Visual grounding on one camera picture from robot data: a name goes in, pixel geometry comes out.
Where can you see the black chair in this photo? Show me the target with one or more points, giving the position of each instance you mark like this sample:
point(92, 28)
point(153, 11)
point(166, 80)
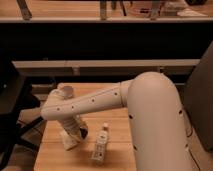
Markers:
point(15, 96)

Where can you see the dark panel at right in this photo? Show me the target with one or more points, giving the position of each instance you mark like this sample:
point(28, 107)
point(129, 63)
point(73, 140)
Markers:
point(198, 99)

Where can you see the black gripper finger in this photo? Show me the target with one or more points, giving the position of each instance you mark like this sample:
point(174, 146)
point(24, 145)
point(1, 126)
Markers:
point(84, 133)

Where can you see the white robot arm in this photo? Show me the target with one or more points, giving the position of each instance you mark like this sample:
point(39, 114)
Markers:
point(156, 118)

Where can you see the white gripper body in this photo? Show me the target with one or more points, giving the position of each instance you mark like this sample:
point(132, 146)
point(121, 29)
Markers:
point(72, 126)

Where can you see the grey metal shelf rail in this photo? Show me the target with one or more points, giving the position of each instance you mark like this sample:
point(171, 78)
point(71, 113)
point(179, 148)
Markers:
point(104, 67)

